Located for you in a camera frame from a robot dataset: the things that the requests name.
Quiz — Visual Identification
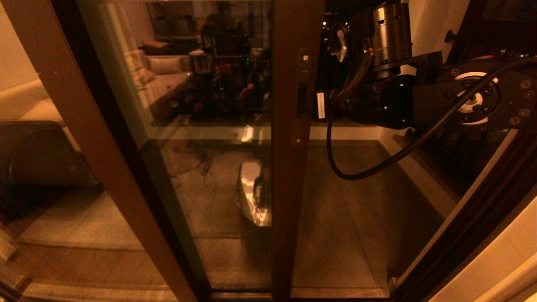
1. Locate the dark brown door frame jamb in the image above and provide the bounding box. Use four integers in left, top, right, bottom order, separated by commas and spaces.
388, 130, 537, 302

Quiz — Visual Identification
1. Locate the recessed door handle plate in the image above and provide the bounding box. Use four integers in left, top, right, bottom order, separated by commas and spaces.
292, 47, 314, 148

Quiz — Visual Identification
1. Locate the dark balcony railing with knob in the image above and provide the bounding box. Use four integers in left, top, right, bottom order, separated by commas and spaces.
394, 0, 537, 200

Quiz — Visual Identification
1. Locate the brown framed fixed glass panel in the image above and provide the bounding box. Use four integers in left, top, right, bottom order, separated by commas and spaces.
0, 0, 210, 302

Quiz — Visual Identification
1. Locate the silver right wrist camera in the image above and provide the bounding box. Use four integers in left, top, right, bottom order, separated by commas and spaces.
328, 24, 349, 63

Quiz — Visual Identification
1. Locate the black looping arm cable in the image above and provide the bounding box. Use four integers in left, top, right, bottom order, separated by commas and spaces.
326, 55, 537, 182

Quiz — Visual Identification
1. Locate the black aluminum extrusion rail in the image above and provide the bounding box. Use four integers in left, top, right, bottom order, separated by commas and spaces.
208, 287, 393, 302

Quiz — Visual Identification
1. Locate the brown framed sliding glass door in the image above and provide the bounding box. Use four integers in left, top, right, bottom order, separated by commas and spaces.
78, 0, 326, 300

